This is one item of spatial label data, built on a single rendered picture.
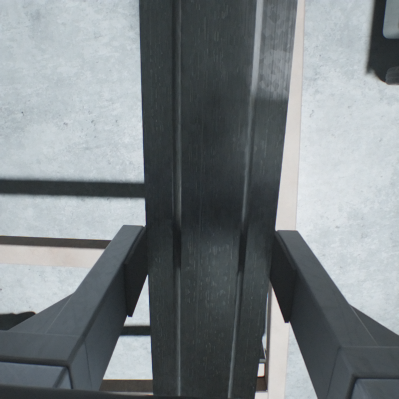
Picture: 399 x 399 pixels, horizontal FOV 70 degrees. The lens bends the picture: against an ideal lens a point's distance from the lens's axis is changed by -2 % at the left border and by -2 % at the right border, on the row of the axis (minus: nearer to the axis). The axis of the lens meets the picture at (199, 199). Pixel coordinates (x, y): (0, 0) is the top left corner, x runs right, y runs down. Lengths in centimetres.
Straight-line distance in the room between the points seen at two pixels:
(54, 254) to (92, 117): 49
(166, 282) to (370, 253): 120
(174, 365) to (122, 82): 96
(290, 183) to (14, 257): 76
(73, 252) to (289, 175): 59
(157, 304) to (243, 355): 6
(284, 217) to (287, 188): 8
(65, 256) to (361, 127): 101
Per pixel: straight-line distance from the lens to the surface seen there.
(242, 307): 17
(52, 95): 116
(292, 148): 76
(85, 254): 82
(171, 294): 17
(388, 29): 110
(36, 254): 89
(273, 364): 109
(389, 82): 109
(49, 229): 128
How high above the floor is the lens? 103
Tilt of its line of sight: 72 degrees down
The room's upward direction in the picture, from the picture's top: 174 degrees counter-clockwise
